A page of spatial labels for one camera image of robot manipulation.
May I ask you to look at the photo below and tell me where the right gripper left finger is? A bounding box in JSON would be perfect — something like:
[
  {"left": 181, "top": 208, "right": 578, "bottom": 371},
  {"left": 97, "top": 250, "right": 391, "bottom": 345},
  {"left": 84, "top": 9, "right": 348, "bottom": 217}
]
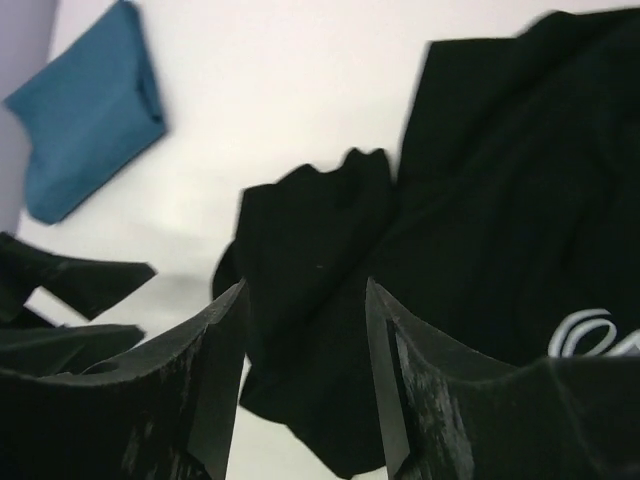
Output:
[{"left": 1, "top": 282, "right": 249, "bottom": 479}]

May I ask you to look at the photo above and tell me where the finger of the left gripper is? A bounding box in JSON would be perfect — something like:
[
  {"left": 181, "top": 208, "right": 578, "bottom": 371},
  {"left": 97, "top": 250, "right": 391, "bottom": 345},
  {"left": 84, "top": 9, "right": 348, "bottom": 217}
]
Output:
[
  {"left": 1, "top": 310, "right": 145, "bottom": 375},
  {"left": 1, "top": 232, "right": 156, "bottom": 321}
]

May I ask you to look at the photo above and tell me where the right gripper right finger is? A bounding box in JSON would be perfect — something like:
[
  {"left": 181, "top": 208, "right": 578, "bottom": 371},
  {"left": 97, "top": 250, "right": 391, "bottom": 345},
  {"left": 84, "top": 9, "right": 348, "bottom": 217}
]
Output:
[{"left": 365, "top": 281, "right": 639, "bottom": 479}]

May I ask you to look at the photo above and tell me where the black t-shirt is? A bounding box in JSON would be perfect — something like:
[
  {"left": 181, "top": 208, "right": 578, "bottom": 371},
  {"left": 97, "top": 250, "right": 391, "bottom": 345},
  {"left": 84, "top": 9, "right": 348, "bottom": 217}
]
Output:
[{"left": 212, "top": 8, "right": 639, "bottom": 479}]

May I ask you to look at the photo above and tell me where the folded teal t-shirt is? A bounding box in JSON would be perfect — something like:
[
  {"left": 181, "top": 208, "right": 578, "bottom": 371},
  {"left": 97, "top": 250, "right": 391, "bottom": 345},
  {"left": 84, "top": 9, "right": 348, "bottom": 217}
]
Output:
[{"left": 4, "top": 1, "right": 167, "bottom": 225}]

